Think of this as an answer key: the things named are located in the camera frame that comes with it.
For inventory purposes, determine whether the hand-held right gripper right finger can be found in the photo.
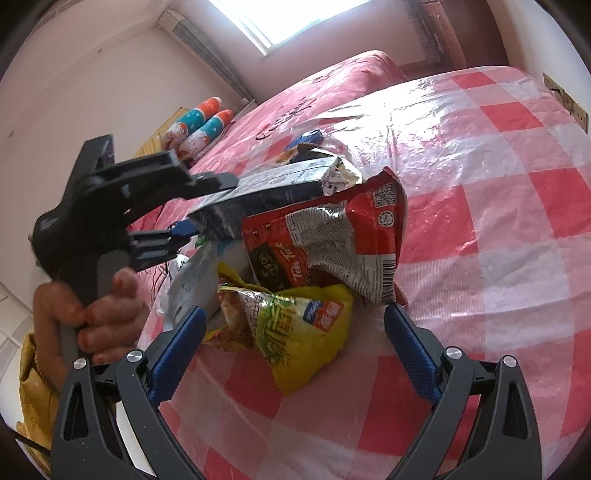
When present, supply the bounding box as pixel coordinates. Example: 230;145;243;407
383;304;542;480

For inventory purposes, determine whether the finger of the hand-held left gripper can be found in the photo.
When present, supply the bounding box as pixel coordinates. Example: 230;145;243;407
128;220;202;272
98;150;239;228

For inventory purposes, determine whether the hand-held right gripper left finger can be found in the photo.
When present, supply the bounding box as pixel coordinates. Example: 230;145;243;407
51;305;208;480

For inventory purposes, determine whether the silver wet wipes packet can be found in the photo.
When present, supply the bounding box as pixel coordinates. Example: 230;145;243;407
166;237;252;328

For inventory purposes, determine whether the dark foil packet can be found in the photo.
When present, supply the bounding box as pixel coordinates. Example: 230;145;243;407
187;158;340;241

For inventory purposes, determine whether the yellow snack bag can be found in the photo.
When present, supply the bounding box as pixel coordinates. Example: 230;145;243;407
203;261;355;397

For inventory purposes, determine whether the red snack bag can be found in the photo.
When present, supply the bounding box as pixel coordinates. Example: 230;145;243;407
241;166;409;306

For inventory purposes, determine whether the person's left hand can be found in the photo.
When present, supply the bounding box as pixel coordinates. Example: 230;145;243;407
33;268;148;370

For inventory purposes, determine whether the colourful bolster pillow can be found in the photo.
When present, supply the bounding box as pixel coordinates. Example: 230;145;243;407
179;109;235;158

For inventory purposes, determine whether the colourful folded blanket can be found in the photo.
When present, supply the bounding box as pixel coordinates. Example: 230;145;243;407
165;96;223;141

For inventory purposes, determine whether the yellow floral bedding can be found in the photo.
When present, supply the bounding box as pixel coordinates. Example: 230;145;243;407
131;107;185;160

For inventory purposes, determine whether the blue green wrapper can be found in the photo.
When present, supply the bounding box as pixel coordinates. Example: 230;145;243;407
284;130;324;151

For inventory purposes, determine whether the bed with pink blanket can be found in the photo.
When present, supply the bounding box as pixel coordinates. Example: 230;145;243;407
139;50;404;278

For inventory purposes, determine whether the grey curtain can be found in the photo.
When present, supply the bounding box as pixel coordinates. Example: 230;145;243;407
157;9;257;109

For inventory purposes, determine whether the crumpled printed wrapper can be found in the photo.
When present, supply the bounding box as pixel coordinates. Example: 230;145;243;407
276;143;363;197

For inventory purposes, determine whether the red white checkered tablecloth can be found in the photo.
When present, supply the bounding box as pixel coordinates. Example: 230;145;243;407
139;65;591;480

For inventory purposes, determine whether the window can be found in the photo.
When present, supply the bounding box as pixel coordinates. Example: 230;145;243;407
203;0;375;54

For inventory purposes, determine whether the wooden cabinet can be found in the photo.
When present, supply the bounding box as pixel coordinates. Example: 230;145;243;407
416;0;509;77

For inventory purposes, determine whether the black cable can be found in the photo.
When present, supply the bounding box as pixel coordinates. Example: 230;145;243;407
13;427;52;455

